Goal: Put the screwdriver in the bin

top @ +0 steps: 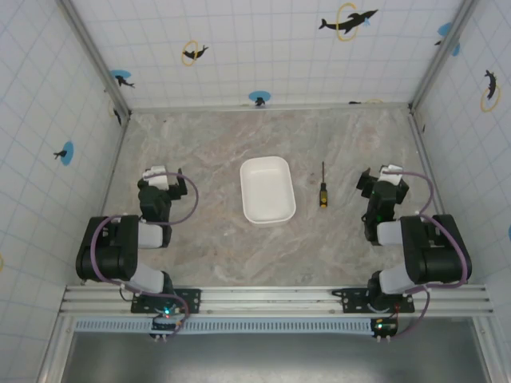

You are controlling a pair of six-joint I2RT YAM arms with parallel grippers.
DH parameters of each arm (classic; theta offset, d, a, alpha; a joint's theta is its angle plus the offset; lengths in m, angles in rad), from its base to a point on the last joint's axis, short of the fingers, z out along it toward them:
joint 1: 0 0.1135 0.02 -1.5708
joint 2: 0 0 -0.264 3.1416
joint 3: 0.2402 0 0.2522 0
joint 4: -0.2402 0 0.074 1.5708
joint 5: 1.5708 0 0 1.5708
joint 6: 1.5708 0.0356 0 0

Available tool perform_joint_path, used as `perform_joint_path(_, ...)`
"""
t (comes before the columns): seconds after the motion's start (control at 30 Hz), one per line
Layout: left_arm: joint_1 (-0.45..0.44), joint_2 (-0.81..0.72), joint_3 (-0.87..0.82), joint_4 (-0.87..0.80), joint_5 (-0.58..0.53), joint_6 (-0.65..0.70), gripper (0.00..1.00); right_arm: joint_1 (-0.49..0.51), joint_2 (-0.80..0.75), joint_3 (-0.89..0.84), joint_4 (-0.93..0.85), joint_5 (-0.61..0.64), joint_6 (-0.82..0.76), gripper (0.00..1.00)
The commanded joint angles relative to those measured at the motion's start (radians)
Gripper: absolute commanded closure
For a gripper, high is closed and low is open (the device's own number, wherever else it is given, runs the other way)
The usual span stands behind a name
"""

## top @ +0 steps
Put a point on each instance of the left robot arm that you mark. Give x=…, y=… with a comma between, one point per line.
x=116, y=247

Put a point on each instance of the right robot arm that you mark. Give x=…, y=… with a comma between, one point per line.
x=431, y=255

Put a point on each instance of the white plastic bin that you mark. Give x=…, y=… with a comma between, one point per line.
x=267, y=191

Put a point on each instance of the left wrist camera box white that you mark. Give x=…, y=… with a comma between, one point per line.
x=156, y=176

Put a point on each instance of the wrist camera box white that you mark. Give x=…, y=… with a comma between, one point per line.
x=391, y=174
x=156, y=176

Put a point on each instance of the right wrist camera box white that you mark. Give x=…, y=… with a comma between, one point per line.
x=391, y=174

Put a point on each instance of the aluminium frame back bar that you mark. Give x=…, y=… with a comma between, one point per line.
x=271, y=107

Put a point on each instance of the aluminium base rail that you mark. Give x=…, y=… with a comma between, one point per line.
x=263, y=299

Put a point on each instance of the aluminium frame post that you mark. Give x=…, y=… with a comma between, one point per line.
x=97, y=60
x=441, y=56

